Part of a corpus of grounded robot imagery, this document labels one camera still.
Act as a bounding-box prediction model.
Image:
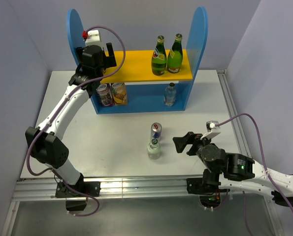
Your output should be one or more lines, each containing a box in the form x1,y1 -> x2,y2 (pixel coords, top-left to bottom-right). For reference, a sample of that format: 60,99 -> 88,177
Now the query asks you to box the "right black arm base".
186,177 -> 226,207

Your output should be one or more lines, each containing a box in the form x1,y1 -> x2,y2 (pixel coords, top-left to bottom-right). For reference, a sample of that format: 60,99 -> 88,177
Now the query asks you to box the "yellow pineapple juice carton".
111,83 -> 128,106

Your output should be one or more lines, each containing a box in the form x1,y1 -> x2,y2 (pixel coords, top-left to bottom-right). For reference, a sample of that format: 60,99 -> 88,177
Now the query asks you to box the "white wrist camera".
82,29 -> 103,48
200,120 -> 221,140

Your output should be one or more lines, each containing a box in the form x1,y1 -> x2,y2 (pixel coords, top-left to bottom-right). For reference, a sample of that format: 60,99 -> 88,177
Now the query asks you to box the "blue and yellow shelf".
66,7 -> 208,114

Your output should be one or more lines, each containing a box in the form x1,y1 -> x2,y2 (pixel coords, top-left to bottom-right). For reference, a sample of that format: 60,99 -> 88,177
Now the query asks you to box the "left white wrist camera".
82,29 -> 103,48

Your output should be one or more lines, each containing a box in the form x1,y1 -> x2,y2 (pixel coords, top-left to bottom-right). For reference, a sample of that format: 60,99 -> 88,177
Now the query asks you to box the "clear Chang soda bottle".
163,83 -> 176,106

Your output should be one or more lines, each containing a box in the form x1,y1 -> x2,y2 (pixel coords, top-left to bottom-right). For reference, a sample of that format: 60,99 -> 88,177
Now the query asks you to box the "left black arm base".
55,181 -> 100,216

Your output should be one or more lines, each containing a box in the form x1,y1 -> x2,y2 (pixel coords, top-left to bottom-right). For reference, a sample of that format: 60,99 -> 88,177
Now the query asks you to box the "green perrier bottle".
167,33 -> 183,73
151,35 -> 167,76

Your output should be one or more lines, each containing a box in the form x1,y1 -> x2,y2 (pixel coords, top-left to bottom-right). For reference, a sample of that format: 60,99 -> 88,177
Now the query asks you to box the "green Perrier bottle front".
151,35 -> 167,76

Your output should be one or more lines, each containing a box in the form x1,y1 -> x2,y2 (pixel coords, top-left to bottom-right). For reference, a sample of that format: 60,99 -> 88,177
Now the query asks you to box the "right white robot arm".
173,132 -> 293,207

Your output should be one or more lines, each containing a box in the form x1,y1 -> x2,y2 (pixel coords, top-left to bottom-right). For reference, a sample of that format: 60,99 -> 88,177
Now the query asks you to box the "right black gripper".
172,131 -> 214,156

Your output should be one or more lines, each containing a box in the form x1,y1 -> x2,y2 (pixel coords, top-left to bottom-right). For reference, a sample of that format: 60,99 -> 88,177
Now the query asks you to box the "aluminium mounting rail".
11,176 -> 189,202

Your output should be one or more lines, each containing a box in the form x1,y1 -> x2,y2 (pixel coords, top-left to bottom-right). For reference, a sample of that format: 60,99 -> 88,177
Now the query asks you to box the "Red Bull can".
150,122 -> 162,141

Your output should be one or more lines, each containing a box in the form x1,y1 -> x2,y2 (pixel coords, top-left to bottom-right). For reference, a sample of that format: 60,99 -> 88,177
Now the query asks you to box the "purple grape juice carton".
96,84 -> 114,107

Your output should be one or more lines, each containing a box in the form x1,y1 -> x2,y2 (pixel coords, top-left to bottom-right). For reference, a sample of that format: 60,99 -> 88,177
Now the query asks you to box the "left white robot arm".
25,43 -> 117,196

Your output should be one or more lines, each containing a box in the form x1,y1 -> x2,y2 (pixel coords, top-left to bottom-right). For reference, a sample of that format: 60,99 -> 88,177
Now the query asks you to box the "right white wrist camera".
200,120 -> 221,140

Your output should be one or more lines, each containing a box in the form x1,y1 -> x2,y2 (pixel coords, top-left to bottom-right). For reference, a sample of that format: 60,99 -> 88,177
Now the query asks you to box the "clear soda bottle front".
147,138 -> 161,160

